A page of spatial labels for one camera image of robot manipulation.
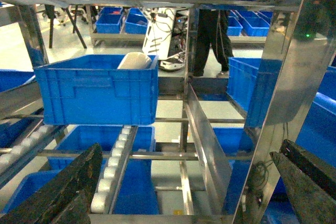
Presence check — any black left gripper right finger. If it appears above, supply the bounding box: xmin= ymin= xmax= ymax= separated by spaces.
xmin=270 ymin=140 xmax=335 ymax=223

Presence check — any small blue bin far row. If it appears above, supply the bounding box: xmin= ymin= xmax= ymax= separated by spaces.
xmin=96 ymin=6 xmax=123 ymax=34
xmin=125 ymin=8 xmax=148 ymax=35

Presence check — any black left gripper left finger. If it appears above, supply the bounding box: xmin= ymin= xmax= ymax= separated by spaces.
xmin=1 ymin=143 xmax=102 ymax=223

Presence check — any white cylindrical object in crate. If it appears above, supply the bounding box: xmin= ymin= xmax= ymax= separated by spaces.
xmin=117 ymin=52 xmax=152 ymax=69

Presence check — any large blue bin upper right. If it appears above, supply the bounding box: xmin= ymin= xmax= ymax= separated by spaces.
xmin=227 ymin=57 xmax=282 ymax=128

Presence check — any blue bin lower left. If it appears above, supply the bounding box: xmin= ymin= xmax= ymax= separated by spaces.
xmin=0 ymin=125 xmax=160 ymax=215

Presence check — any blue crate upper left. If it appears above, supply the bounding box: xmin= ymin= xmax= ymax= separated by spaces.
xmin=34 ymin=55 xmax=159 ymax=125

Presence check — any steel divider plate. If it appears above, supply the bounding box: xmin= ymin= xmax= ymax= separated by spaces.
xmin=185 ymin=84 xmax=232 ymax=214

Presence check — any white roller conveyor track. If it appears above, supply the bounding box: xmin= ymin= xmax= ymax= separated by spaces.
xmin=90 ymin=125 xmax=137 ymax=215

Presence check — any stainless steel shelf rack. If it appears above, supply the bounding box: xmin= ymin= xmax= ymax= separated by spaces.
xmin=0 ymin=0 xmax=336 ymax=224

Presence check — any person in black trousers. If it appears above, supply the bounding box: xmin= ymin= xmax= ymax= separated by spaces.
xmin=194 ymin=9 xmax=234 ymax=78

